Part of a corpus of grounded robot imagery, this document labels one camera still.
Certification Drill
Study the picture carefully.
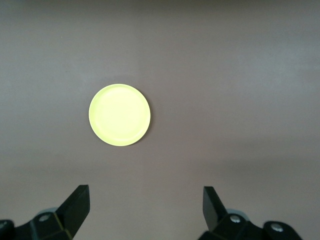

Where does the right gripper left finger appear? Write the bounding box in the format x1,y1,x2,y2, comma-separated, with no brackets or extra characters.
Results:
0,184,90,240

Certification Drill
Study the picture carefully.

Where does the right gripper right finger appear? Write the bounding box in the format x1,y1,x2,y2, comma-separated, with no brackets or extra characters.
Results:
199,185,305,240

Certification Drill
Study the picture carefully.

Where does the yellow round plate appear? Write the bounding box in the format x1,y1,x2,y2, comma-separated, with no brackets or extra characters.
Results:
88,84,152,146

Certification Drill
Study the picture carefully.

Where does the brown table cloth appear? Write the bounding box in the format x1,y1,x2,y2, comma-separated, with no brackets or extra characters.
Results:
0,0,320,240

